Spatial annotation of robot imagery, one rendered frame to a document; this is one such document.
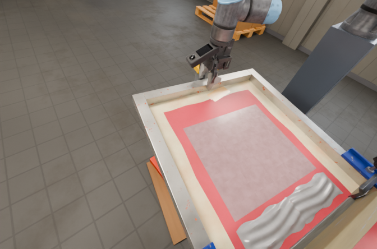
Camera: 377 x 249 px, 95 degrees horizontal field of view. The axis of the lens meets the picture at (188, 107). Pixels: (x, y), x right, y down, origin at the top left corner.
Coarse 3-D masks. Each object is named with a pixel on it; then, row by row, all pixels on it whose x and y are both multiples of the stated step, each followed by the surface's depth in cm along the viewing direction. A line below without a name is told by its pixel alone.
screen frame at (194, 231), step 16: (224, 80) 75; (240, 80) 80; (256, 80) 80; (144, 96) 62; (160, 96) 64; (176, 96) 68; (272, 96) 74; (144, 112) 57; (288, 112) 69; (144, 128) 55; (304, 128) 65; (160, 144) 50; (320, 144) 61; (336, 144) 60; (160, 160) 47; (336, 160) 58; (176, 176) 45; (352, 176) 55; (176, 192) 42; (368, 192) 52; (176, 208) 41; (192, 208) 40; (192, 224) 38; (192, 240) 36; (208, 240) 37
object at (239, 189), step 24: (168, 120) 61; (192, 120) 62; (216, 120) 64; (192, 144) 56; (216, 144) 57; (240, 144) 58; (192, 168) 50; (216, 168) 51; (240, 168) 52; (216, 192) 47; (240, 192) 48; (264, 192) 48; (240, 216) 44; (240, 240) 40; (288, 240) 42
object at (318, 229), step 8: (344, 200) 47; (352, 200) 46; (336, 208) 45; (344, 208) 45; (328, 216) 43; (336, 216) 43; (320, 224) 41; (328, 224) 42; (312, 232) 40; (320, 232) 40; (304, 240) 39; (312, 240) 39; (296, 248) 37
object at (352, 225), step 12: (372, 192) 45; (360, 204) 42; (372, 204) 40; (348, 216) 39; (360, 216) 37; (372, 216) 38; (336, 228) 37; (348, 228) 36; (360, 228) 36; (324, 240) 35; (336, 240) 34; (348, 240) 34
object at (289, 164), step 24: (240, 96) 75; (240, 120) 65; (264, 120) 67; (264, 144) 60; (288, 144) 61; (264, 168) 53; (288, 168) 55; (312, 168) 56; (288, 192) 49; (360, 240) 44
